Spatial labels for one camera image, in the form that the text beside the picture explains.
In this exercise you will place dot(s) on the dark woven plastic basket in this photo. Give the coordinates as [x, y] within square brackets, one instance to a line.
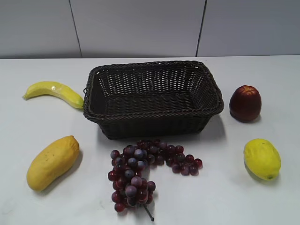
[151, 99]

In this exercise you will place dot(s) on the yellow lemon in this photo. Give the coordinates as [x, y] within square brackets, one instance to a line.
[262, 159]

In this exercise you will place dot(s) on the purple grape bunch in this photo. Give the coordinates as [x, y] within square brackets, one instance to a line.
[156, 178]

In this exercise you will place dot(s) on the red apple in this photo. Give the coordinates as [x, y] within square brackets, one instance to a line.
[245, 104]

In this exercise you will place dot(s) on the yellow banana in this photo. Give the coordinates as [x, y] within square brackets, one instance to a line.
[57, 90]

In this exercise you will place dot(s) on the yellow mango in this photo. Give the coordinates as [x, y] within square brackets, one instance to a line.
[52, 162]

